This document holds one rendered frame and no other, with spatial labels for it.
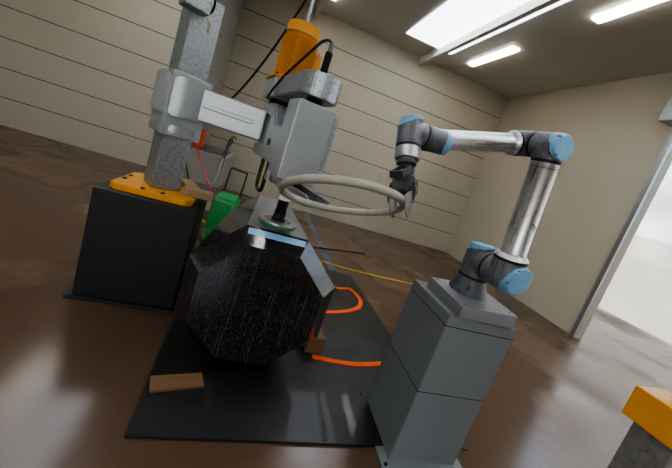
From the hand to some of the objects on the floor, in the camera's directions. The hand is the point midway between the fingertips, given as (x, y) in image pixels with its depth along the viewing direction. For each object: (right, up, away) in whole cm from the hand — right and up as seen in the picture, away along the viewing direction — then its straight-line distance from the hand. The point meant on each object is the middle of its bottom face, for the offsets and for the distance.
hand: (399, 213), depth 110 cm
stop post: (+23, -145, -18) cm, 148 cm away
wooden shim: (-104, -87, +56) cm, 146 cm away
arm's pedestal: (+19, -126, +78) cm, 150 cm away
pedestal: (-171, -52, +132) cm, 222 cm away
